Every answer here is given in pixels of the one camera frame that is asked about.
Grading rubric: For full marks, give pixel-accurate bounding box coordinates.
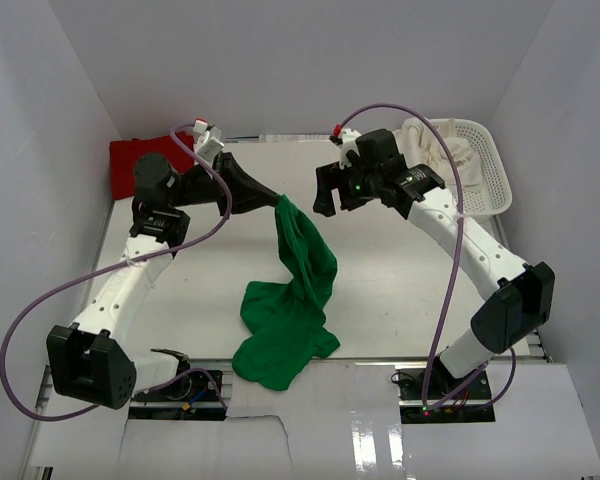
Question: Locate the white perforated plastic basket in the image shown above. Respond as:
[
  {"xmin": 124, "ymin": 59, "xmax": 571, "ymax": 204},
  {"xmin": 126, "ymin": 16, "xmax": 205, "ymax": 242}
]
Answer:
[{"xmin": 454, "ymin": 119, "xmax": 513, "ymax": 223}]

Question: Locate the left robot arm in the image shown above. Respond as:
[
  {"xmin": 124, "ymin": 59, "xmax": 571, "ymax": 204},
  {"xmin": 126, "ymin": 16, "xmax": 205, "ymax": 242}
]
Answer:
[{"xmin": 46, "ymin": 153, "xmax": 279, "ymax": 410}]

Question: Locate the paper label strip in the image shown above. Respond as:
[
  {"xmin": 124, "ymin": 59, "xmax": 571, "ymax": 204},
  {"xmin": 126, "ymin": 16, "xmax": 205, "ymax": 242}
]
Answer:
[{"xmin": 258, "ymin": 134, "xmax": 329, "ymax": 143}]

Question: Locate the cream white t shirt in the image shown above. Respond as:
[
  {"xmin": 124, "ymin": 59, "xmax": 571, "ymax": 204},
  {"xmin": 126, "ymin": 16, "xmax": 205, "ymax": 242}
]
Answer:
[{"xmin": 393, "ymin": 118, "xmax": 483, "ymax": 191}]

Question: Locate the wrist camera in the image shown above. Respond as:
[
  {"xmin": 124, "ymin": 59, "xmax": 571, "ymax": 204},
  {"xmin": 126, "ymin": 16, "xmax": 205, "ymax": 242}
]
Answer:
[
  {"xmin": 191, "ymin": 118, "xmax": 225, "ymax": 163},
  {"xmin": 330, "ymin": 125, "xmax": 361, "ymax": 170}
]

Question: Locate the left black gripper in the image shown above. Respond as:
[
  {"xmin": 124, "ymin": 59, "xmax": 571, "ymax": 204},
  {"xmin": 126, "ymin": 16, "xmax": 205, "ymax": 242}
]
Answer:
[{"xmin": 168, "ymin": 151, "xmax": 278, "ymax": 220}]

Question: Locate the white paper front cover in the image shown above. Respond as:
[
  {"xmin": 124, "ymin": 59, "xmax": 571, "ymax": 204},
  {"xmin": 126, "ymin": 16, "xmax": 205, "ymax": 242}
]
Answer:
[{"xmin": 30, "ymin": 362, "xmax": 600, "ymax": 479}]

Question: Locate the green t shirt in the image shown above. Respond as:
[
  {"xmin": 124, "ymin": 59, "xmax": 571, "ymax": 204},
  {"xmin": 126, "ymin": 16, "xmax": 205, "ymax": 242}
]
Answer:
[{"xmin": 232, "ymin": 196, "xmax": 341, "ymax": 391}]

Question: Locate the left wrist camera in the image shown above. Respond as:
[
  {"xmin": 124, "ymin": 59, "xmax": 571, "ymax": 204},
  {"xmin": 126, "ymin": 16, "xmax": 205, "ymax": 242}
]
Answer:
[{"xmin": 191, "ymin": 118, "xmax": 225, "ymax": 163}]

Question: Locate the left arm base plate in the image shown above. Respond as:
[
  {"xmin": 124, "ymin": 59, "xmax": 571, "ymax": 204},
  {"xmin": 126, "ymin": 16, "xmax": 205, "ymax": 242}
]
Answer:
[{"xmin": 128, "ymin": 369, "xmax": 230, "ymax": 421}]

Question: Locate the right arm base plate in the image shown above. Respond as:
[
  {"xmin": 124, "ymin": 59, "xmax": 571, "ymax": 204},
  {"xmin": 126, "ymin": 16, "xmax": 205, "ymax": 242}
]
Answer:
[{"xmin": 390, "ymin": 367, "xmax": 496, "ymax": 424}]

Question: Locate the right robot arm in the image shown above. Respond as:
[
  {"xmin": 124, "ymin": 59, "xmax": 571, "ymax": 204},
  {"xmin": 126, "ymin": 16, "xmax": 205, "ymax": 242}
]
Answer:
[{"xmin": 313, "ymin": 127, "xmax": 555, "ymax": 407}]

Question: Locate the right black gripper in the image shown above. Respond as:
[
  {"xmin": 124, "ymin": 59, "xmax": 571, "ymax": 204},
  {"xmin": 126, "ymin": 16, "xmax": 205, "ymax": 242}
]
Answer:
[{"xmin": 312, "ymin": 156, "xmax": 381, "ymax": 219}]

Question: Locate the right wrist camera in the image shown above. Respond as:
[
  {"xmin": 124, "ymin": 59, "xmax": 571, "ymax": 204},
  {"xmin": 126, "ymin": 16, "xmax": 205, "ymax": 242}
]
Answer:
[{"xmin": 330, "ymin": 125, "xmax": 361, "ymax": 170}]

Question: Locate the folded red t shirt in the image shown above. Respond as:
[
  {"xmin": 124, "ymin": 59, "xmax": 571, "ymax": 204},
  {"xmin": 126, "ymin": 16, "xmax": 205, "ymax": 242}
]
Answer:
[{"xmin": 109, "ymin": 135, "xmax": 194, "ymax": 201}]

